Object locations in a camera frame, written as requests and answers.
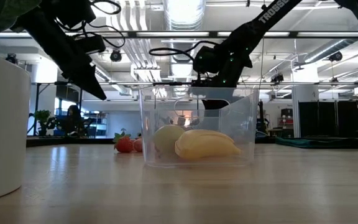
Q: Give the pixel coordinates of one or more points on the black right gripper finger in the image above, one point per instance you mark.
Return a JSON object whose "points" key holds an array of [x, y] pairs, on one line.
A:
{"points": [[214, 104]]}

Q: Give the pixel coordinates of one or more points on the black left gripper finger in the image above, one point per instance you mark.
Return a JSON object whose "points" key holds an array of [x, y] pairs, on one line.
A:
{"points": [[89, 84]]}

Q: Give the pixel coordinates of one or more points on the clear plastic tupperware container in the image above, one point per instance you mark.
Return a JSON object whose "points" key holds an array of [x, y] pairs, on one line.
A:
{"points": [[247, 124]]}

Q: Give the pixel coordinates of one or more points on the yellow toy banana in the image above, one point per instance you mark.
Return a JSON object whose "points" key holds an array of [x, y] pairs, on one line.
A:
{"points": [[204, 144]]}

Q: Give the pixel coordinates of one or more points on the yellow toy lemon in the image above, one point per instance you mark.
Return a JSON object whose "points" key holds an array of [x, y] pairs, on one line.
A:
{"points": [[166, 137]]}

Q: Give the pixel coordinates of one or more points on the red toy strawberry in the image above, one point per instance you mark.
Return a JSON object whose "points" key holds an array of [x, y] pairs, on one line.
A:
{"points": [[124, 144]]}

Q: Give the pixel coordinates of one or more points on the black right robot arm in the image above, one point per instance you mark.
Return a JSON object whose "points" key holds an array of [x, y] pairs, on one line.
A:
{"points": [[259, 25]]}

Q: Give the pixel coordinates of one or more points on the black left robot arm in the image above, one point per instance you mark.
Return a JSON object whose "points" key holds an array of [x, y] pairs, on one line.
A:
{"points": [[42, 25]]}

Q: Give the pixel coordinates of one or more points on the black hanging reel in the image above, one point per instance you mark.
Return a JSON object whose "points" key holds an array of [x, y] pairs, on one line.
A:
{"points": [[336, 56], [11, 58], [116, 56]]}

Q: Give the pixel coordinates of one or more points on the person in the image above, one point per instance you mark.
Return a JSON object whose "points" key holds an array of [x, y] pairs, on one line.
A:
{"points": [[71, 119]]}

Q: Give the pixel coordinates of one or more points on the background potted plant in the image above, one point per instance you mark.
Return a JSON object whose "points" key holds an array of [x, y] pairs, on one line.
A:
{"points": [[42, 116]]}

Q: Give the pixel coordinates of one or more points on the pink toy peach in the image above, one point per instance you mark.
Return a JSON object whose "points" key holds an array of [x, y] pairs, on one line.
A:
{"points": [[138, 145]]}

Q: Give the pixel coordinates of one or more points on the green artificial plant white pot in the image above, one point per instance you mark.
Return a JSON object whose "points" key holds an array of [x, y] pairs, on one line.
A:
{"points": [[2, 124]]}

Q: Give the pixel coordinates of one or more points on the black partition panels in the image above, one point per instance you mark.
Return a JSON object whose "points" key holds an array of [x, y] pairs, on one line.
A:
{"points": [[331, 118]]}

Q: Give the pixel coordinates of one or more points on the dark green cloth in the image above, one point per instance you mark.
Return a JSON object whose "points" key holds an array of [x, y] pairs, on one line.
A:
{"points": [[322, 142]]}

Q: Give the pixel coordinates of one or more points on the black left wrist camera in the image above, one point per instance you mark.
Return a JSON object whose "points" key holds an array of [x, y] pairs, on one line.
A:
{"points": [[92, 43]]}

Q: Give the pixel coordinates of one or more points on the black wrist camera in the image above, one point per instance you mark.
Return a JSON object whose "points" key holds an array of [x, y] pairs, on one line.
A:
{"points": [[205, 60], [92, 43]]}

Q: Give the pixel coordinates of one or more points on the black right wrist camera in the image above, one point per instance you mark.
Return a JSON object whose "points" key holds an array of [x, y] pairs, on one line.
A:
{"points": [[205, 60]]}

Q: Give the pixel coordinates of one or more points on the black aluminium table frame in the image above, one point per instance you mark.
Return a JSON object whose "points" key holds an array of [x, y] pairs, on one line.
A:
{"points": [[73, 142]]}

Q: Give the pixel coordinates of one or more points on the slanted silver ventilation duct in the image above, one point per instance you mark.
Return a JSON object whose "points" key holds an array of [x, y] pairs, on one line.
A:
{"points": [[337, 46]]}

